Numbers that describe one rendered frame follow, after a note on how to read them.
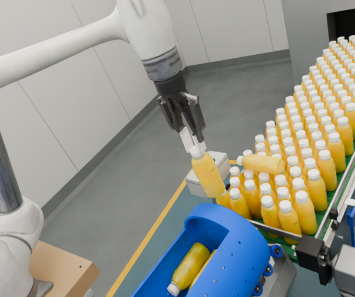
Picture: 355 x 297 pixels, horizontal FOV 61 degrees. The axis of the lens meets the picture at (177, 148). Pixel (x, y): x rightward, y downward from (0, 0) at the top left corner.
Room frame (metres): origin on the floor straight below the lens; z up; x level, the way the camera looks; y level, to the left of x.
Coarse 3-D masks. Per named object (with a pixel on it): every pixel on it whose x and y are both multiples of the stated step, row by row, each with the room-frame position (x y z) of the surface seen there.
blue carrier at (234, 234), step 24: (192, 216) 0.71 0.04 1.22; (216, 216) 0.65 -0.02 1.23; (240, 216) 0.63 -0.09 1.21; (192, 240) 0.76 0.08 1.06; (216, 240) 0.75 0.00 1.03; (240, 240) 0.57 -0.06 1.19; (264, 240) 0.59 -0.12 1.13; (168, 264) 0.69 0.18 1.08; (216, 264) 0.53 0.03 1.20; (240, 264) 0.53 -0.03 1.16; (264, 264) 0.56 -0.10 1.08; (144, 288) 0.62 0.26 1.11; (192, 288) 0.48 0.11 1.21; (216, 288) 0.48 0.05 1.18; (240, 288) 0.49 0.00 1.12
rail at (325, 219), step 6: (354, 156) 0.91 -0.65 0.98; (348, 168) 0.86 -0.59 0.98; (348, 174) 0.85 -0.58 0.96; (342, 180) 0.81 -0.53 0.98; (342, 186) 0.80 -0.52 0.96; (336, 192) 0.77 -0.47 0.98; (336, 198) 0.76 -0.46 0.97; (330, 204) 0.73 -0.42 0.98; (324, 216) 0.70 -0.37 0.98; (324, 222) 0.68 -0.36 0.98; (318, 228) 0.67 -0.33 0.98; (324, 228) 0.68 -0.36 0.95; (318, 234) 0.65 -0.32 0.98
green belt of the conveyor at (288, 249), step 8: (352, 168) 0.93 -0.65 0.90; (344, 184) 0.86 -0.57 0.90; (328, 192) 0.86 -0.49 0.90; (328, 200) 0.82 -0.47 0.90; (336, 208) 0.77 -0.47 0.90; (320, 216) 0.77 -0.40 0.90; (320, 224) 0.74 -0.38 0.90; (328, 224) 0.72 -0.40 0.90; (264, 232) 0.81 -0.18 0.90; (272, 240) 0.76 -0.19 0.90; (280, 240) 0.74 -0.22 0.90; (288, 248) 0.70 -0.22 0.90; (288, 256) 0.68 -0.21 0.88
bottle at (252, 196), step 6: (246, 192) 0.89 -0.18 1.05; (252, 192) 0.88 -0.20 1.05; (258, 192) 0.88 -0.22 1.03; (246, 198) 0.89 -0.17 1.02; (252, 198) 0.87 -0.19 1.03; (258, 198) 0.87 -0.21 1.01; (252, 204) 0.88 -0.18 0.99; (258, 204) 0.87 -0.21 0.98; (252, 210) 0.88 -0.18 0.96; (258, 210) 0.87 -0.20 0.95; (252, 216) 0.89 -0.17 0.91; (258, 216) 0.87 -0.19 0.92
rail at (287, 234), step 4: (248, 220) 0.82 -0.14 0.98; (252, 220) 0.81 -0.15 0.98; (252, 224) 0.81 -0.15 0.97; (256, 224) 0.79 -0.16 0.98; (260, 224) 0.78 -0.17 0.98; (260, 228) 0.78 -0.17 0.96; (264, 228) 0.77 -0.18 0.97; (268, 228) 0.75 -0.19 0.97; (272, 228) 0.74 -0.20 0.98; (276, 228) 0.74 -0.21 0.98; (272, 232) 0.75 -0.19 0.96; (276, 232) 0.73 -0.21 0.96; (280, 232) 0.72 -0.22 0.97; (284, 232) 0.71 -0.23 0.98; (288, 232) 0.70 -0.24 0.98; (284, 236) 0.71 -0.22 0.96; (288, 236) 0.70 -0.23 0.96; (292, 236) 0.69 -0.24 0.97; (296, 236) 0.67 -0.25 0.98; (300, 236) 0.66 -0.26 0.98; (296, 240) 0.68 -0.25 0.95
